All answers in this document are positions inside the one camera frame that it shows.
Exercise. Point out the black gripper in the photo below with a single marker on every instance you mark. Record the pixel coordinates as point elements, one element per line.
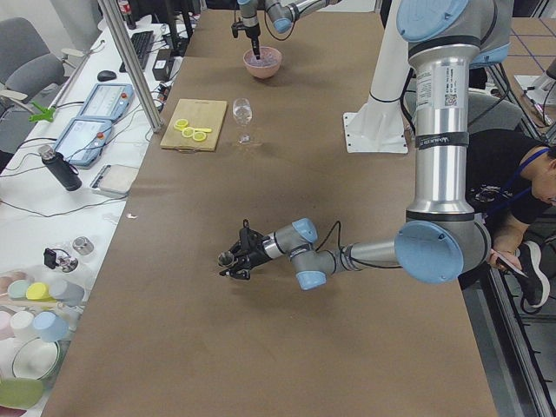
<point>254,254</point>
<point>252,33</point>

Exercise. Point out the steel jigger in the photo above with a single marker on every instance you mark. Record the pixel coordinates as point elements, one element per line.
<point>226,259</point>

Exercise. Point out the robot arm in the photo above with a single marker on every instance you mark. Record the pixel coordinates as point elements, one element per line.
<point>437,42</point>
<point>283,17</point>

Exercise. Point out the pink bowl of ice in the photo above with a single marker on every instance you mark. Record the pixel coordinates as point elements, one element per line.
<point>266,65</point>

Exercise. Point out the clear wine glass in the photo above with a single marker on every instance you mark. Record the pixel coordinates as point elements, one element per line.
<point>243,114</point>

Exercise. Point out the bamboo cutting board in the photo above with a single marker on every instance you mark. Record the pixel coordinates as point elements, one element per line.
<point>201,114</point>

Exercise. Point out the black power adapter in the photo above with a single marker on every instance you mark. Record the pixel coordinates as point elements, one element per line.
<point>163,65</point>

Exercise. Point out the lemon slice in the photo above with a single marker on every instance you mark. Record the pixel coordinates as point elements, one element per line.
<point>199,136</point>
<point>181,124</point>
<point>188,132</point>

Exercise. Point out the black keyboard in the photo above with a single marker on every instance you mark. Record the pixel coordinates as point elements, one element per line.
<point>142,43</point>

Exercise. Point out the lemon slice middle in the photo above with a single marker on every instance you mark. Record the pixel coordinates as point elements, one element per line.
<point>188,132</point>

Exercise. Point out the kitchen scale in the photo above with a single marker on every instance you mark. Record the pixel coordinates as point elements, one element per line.
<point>114,180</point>

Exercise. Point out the black computer mouse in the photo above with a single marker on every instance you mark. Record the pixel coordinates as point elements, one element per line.
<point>106,75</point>

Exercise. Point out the small steel weight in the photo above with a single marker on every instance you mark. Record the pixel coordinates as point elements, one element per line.
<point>83,246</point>

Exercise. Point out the upper teach pendant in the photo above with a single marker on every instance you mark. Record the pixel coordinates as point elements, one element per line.
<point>107,101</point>

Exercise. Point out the teach pendant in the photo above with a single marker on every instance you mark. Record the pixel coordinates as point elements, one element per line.
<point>83,140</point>
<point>107,101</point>

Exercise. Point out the grey cup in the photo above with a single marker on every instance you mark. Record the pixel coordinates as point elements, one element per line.
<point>67,292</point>

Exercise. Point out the glass dispenser jar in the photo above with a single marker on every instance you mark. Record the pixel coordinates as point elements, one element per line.
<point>57,258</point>

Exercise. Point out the lower teach pendant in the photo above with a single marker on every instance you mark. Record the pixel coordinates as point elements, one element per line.
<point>83,140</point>

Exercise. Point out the light blue cup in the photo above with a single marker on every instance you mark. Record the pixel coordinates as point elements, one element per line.
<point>50,327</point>

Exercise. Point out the yellow cup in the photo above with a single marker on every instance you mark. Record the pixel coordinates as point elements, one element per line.
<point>38,291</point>

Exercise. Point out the black water bottle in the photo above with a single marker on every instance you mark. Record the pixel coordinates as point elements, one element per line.
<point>59,168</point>

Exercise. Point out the green clamp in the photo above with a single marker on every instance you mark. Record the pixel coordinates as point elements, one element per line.
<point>42,113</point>

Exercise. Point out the green cup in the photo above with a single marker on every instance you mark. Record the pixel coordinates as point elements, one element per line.
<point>17,290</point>

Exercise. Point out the white cup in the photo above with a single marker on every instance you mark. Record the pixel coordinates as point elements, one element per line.
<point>22,325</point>

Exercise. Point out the white plate green rim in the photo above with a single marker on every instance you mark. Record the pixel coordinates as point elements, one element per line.
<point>37,360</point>

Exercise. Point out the grey office chair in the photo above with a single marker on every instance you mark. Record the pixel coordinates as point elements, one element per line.
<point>28,67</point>

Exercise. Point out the pink cup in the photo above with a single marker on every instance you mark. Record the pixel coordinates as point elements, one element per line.
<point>6,330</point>

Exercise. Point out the person in black shirt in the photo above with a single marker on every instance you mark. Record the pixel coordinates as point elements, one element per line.
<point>510,181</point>

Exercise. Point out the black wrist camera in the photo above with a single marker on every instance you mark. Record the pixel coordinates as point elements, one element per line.
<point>248,237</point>
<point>237,28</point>

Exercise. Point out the aluminium frame post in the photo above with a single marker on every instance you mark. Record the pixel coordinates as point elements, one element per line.
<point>118,30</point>

